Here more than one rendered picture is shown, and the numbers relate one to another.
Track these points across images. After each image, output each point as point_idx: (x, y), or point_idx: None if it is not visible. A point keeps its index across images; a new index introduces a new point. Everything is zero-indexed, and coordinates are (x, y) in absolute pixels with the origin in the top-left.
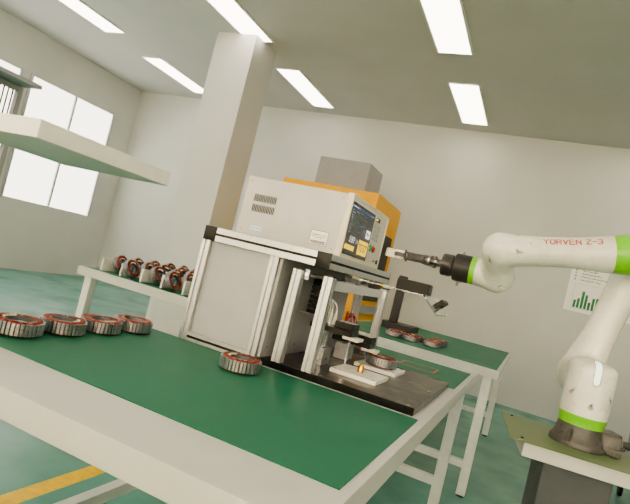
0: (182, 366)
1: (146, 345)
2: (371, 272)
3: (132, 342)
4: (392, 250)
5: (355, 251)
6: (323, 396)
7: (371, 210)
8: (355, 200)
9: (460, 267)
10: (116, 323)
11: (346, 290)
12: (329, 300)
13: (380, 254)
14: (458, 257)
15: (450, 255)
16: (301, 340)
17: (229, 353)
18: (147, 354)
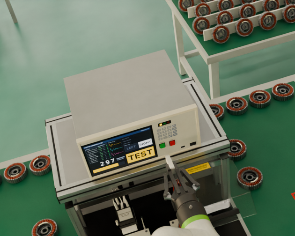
0: (11, 231)
1: (24, 196)
2: (165, 166)
3: (19, 192)
4: (166, 160)
5: (124, 163)
6: None
7: (134, 129)
8: (84, 144)
9: (178, 221)
10: (15, 178)
11: (109, 199)
12: (75, 217)
13: (199, 136)
14: (179, 210)
15: (180, 202)
16: (137, 191)
17: (40, 224)
18: (8, 212)
